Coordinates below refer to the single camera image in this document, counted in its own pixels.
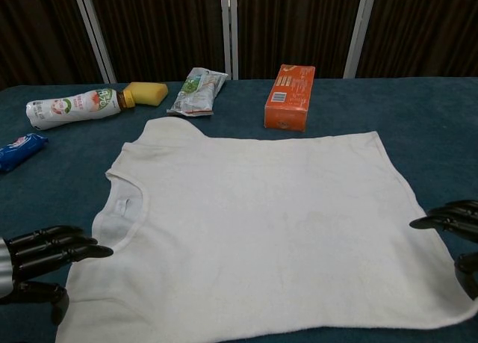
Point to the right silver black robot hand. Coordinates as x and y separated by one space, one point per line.
455 217

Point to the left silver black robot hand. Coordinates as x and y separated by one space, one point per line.
45 246

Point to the white t-shirt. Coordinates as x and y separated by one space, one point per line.
261 227

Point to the blue snack packet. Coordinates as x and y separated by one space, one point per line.
18 150

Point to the teal table cover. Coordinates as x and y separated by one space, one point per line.
411 111

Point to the white drink bottle yellow cap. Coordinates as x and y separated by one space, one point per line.
74 107

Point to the yellow sponge block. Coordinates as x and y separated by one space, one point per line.
149 92

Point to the dark pleated curtain panel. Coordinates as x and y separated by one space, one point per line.
37 29
160 29
298 21
422 29

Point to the orange cardboard box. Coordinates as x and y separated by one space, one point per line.
287 107

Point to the silver snack packet green print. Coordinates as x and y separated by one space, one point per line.
196 92

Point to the white screen frame post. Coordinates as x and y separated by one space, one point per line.
228 29
94 33
360 29

